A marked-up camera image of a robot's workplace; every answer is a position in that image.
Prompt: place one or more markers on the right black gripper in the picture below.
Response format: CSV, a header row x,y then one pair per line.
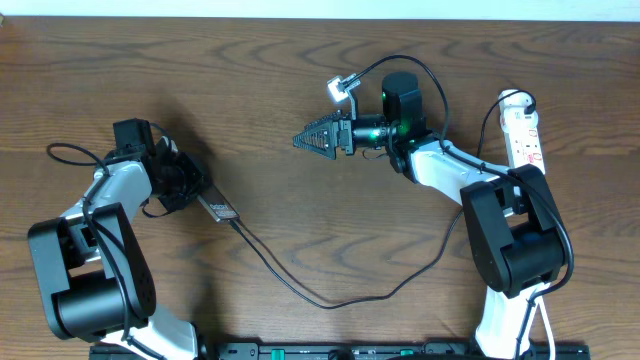
x,y
339,129

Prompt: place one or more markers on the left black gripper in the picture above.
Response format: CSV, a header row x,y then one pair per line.
x,y
195,182

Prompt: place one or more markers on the Galaxy smartphone with brown screen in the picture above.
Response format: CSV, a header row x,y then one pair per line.
x,y
217,205

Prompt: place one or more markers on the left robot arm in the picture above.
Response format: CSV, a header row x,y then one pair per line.
x,y
94,282

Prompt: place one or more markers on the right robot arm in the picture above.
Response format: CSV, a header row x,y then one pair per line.
x,y
518,242

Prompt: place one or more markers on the white power strip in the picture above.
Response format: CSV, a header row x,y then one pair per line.
x,y
518,121

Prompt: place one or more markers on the black mounting rail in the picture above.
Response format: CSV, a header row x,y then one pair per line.
x,y
432,350

